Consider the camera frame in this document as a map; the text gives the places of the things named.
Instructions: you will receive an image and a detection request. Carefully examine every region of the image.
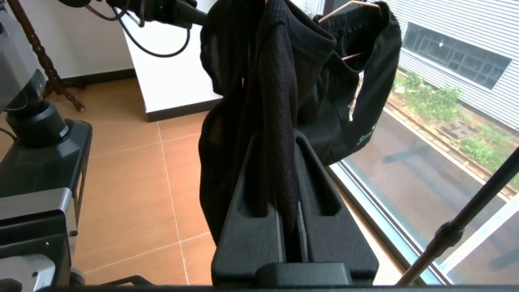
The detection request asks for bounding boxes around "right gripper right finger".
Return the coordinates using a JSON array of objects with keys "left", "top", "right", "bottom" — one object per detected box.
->
[{"left": 294, "top": 129, "right": 380, "bottom": 285}]

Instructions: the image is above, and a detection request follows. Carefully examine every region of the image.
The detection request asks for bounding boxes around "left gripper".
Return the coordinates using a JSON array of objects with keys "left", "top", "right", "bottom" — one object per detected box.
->
[{"left": 137, "top": 0, "right": 192, "bottom": 26}]

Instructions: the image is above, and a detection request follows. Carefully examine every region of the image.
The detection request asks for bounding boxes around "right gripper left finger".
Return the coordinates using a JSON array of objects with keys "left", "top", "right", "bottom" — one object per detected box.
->
[{"left": 210, "top": 135, "right": 285, "bottom": 286}]

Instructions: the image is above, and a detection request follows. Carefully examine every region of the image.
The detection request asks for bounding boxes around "black short-sleeved shirt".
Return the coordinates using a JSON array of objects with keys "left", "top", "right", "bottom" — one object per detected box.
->
[{"left": 197, "top": 0, "right": 338, "bottom": 246}]

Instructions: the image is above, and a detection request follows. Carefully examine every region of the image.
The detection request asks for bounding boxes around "pink clothes hanger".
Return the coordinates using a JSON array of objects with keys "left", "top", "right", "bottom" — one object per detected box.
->
[{"left": 317, "top": 0, "right": 383, "bottom": 62}]

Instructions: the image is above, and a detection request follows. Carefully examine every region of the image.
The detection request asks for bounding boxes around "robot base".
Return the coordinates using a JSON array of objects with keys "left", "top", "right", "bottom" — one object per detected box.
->
[{"left": 0, "top": 0, "right": 155, "bottom": 292}]

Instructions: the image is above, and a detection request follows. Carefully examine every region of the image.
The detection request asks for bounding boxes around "black clothes rack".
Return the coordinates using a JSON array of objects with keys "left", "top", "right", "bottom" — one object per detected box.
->
[{"left": 394, "top": 147, "right": 519, "bottom": 287}]

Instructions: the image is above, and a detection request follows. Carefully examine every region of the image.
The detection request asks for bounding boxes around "brown wooden stand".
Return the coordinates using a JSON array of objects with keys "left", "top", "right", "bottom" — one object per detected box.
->
[{"left": 6, "top": 0, "right": 87, "bottom": 114}]

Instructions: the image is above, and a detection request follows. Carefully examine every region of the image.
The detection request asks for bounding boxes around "window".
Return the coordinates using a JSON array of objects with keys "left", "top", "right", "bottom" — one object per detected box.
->
[{"left": 291, "top": 0, "right": 519, "bottom": 286}]

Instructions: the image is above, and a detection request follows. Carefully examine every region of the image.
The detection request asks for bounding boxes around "black cable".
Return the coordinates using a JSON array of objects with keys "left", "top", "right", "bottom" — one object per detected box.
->
[{"left": 83, "top": 0, "right": 192, "bottom": 59}]

